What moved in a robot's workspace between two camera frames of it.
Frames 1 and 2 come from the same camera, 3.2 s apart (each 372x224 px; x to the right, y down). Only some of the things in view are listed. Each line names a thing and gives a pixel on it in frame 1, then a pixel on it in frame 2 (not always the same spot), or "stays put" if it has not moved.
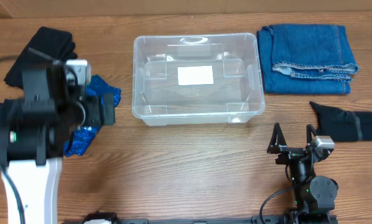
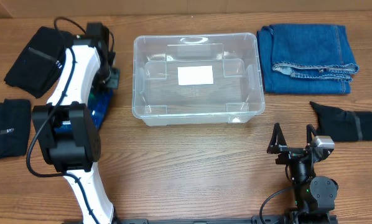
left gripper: (108, 109) -> (108, 73)
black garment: (345, 126) stays put
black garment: (56, 45) stays put
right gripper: (290, 152) stays put
